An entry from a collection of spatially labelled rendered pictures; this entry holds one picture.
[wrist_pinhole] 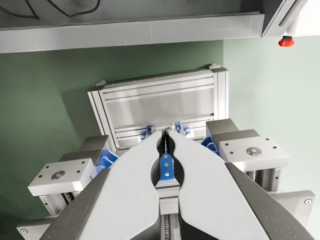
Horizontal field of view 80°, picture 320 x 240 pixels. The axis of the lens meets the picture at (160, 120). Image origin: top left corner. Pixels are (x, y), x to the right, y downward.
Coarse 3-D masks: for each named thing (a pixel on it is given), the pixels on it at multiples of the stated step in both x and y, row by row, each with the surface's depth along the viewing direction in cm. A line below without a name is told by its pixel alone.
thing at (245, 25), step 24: (72, 24) 35; (96, 24) 35; (120, 24) 35; (144, 24) 35; (168, 24) 35; (192, 24) 35; (216, 24) 35; (240, 24) 35; (0, 48) 37; (24, 48) 37; (48, 48) 37; (72, 48) 37
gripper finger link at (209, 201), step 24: (168, 144) 12; (192, 144) 11; (192, 168) 9; (216, 168) 9; (192, 192) 8; (216, 192) 8; (240, 192) 8; (192, 216) 7; (216, 216) 7; (240, 216) 7
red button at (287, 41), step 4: (284, 36) 50; (288, 36) 49; (292, 36) 49; (280, 40) 51; (284, 40) 50; (288, 40) 49; (292, 40) 49; (280, 44) 50; (284, 44) 50; (288, 44) 49; (292, 44) 49
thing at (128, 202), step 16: (144, 144) 11; (160, 144) 12; (128, 160) 10; (144, 160) 10; (112, 176) 9; (128, 176) 9; (144, 176) 9; (160, 176) 11; (112, 192) 8; (128, 192) 8; (144, 192) 8; (96, 208) 8; (112, 208) 7; (128, 208) 7; (144, 208) 7; (96, 224) 7; (112, 224) 7; (128, 224) 7; (144, 224) 7; (160, 224) 8
